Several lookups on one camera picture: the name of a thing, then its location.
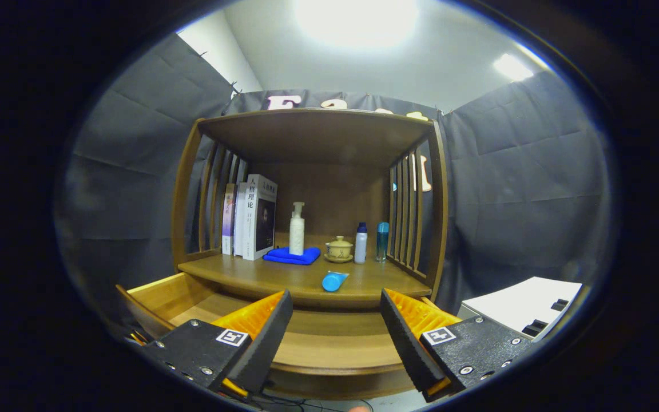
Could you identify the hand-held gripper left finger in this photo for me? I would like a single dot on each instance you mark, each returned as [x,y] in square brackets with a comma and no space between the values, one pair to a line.
[269,337]

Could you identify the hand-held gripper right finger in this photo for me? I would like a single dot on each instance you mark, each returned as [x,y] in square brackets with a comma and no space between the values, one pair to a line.
[407,343]

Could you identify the blue and white tube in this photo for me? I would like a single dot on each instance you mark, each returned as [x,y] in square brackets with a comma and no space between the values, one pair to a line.
[333,281]

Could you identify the wooden countertop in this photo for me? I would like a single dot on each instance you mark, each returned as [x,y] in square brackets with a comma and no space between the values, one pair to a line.
[284,277]

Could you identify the wooden cabinet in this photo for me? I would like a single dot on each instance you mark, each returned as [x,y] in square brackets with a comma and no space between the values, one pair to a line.
[318,137]

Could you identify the blue folded cloth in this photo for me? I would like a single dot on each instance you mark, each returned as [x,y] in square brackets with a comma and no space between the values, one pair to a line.
[292,256]

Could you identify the teal blue bottle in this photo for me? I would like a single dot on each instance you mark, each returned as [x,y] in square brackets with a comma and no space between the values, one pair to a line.
[382,243]

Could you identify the white pump bottle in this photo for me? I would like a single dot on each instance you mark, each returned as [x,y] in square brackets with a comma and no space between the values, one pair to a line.
[297,234]

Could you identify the white bottle with dark cap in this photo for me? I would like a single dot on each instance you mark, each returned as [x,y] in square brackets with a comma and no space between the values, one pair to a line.
[360,246]

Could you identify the beige lidded tea cup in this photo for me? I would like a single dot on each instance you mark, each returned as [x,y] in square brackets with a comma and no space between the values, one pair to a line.
[338,249]

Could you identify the white plastic box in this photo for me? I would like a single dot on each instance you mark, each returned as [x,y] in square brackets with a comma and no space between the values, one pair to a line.
[518,303]

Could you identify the thin white book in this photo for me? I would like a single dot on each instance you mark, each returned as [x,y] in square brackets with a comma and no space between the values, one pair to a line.
[239,220]

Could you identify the purple book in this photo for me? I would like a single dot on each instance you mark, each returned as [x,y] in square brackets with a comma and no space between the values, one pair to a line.
[228,220]

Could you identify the black backdrop cloth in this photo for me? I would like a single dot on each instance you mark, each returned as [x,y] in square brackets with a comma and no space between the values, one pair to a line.
[135,171]

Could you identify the small ceiling light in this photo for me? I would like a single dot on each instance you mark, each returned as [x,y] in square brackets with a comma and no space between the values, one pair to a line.
[511,67]

